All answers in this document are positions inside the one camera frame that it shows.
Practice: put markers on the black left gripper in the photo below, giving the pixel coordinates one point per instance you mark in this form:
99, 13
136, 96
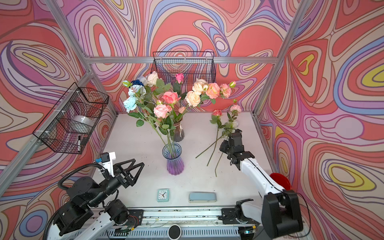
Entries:
125, 181

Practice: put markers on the black wire basket wall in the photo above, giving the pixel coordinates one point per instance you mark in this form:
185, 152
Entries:
76, 113
192, 64

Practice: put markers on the small teal alarm clock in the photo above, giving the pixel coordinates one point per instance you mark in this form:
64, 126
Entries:
163, 195

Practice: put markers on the cream carnation stem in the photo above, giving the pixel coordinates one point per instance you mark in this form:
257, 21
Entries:
193, 97

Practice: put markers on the black marker in basket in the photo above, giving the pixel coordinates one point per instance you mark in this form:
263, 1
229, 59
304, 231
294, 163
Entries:
79, 147

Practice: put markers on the red pink rose stem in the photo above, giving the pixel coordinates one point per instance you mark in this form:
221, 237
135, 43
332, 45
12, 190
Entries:
216, 120

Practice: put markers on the round black white sensor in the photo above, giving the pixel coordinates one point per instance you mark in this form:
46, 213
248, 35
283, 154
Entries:
174, 232

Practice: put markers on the black wire basket left wall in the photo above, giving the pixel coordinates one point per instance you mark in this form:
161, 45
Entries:
76, 113

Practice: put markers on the pink peony spray stem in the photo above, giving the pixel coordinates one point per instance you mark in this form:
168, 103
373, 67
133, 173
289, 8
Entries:
172, 116

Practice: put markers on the pink grey glass vase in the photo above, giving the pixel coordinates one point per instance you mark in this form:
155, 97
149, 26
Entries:
179, 133

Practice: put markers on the light blue carnation stem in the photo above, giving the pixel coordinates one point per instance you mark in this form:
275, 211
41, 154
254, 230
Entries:
138, 105

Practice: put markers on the pink tulip bud stem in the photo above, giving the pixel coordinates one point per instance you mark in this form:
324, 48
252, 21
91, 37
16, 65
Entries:
180, 111

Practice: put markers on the black wire basket back wall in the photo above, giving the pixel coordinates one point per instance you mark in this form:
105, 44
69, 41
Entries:
192, 64

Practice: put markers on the blue rose stem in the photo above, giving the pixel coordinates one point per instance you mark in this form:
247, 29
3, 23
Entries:
137, 82

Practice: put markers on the red plastic cup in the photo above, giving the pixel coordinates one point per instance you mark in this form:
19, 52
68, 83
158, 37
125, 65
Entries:
281, 180

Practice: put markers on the purple glass vase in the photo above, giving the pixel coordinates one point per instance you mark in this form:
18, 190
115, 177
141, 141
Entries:
175, 164

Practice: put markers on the coral pink rose stem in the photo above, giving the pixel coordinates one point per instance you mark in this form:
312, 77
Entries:
170, 97

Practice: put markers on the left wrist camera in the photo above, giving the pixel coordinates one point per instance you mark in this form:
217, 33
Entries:
107, 161

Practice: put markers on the pink ranunculus spray stem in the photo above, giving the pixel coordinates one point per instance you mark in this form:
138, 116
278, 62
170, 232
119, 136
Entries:
231, 113

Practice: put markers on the pink carnation stem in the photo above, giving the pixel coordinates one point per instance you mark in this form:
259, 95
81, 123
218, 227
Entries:
213, 91

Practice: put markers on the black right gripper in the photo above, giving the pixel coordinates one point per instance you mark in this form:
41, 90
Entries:
223, 146

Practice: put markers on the magenta rose stem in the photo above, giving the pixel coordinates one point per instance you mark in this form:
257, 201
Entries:
178, 84

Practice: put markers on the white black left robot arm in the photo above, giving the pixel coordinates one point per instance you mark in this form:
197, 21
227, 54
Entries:
85, 194

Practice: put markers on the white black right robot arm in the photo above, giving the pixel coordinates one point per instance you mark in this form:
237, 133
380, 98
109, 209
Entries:
280, 214

